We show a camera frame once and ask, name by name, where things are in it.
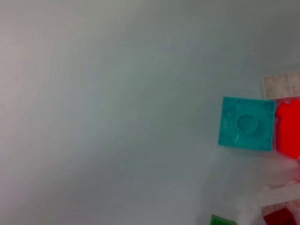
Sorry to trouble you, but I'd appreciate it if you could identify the green rectangular block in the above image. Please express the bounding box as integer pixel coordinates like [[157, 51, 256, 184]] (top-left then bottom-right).
[[210, 214, 236, 225]]

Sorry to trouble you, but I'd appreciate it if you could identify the teal square block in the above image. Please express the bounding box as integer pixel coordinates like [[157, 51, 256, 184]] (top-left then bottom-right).
[[217, 96, 277, 152]]

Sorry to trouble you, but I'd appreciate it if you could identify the translucent white pink block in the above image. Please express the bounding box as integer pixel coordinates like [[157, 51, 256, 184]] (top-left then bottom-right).
[[262, 72, 300, 99]]

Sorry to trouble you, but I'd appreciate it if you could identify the orange red sloped block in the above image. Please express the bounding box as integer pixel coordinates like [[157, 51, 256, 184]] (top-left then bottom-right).
[[275, 99, 300, 160]]

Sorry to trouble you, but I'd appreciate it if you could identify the white small block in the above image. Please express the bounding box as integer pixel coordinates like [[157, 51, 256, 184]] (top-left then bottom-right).
[[256, 181, 300, 207]]

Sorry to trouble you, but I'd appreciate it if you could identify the dark red long block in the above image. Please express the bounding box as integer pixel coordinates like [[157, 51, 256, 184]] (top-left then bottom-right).
[[263, 208, 297, 225]]

